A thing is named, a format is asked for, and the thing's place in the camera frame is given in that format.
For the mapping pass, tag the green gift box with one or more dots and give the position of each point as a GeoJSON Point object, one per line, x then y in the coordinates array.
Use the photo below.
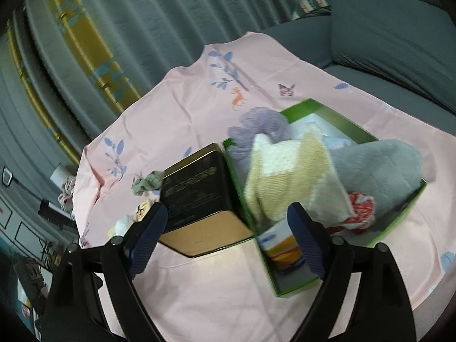
{"type": "Point", "coordinates": [311, 115]}

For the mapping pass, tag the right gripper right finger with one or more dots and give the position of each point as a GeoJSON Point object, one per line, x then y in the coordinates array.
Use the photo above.
{"type": "Point", "coordinates": [382, 309]}

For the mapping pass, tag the purple knitted cloth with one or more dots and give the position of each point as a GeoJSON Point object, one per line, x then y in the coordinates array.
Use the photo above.
{"type": "Point", "coordinates": [258, 120]}

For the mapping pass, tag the white cup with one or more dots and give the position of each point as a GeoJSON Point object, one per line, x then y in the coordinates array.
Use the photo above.
{"type": "Point", "coordinates": [60, 175]}

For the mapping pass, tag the yellow and white towel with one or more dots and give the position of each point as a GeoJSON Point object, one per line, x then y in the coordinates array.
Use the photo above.
{"type": "Point", "coordinates": [292, 171]}

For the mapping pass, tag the light blue plush toy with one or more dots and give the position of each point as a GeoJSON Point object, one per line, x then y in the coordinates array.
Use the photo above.
{"type": "Point", "coordinates": [334, 139]}

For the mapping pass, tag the tissue pack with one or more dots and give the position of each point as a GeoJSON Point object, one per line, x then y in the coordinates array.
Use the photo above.
{"type": "Point", "coordinates": [280, 246]}

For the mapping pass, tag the red and white sock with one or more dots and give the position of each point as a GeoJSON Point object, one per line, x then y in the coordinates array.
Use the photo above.
{"type": "Point", "coordinates": [364, 208]}

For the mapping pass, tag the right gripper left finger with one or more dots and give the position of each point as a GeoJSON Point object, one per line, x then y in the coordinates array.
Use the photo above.
{"type": "Point", "coordinates": [92, 296]}

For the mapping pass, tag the striped cushion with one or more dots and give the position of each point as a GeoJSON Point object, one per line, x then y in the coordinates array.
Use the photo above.
{"type": "Point", "coordinates": [310, 8]}

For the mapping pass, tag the green sock ball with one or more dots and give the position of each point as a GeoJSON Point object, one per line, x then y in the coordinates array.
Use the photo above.
{"type": "Point", "coordinates": [152, 182]}

